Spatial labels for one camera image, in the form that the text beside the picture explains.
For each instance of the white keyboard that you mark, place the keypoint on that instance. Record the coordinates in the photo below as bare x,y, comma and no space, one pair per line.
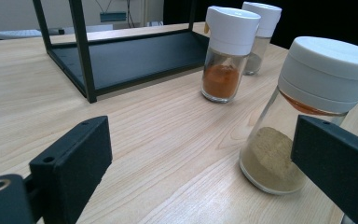
15,34

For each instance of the beige powder spice jar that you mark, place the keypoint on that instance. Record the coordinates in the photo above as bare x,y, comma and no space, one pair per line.
320,71

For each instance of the black metal rack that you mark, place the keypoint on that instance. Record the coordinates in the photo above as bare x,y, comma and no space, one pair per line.
130,59

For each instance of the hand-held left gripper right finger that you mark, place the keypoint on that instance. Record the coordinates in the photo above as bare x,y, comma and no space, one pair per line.
338,165

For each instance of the clear white-lidded spice jar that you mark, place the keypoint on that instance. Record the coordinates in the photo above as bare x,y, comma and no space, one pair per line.
265,21

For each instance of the orange powder spice jar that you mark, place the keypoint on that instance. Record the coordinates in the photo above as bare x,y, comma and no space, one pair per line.
227,46

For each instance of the teal box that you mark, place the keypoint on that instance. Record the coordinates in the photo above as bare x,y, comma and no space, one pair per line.
113,16

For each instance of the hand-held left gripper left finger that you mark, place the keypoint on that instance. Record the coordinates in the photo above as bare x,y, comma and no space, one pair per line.
74,161

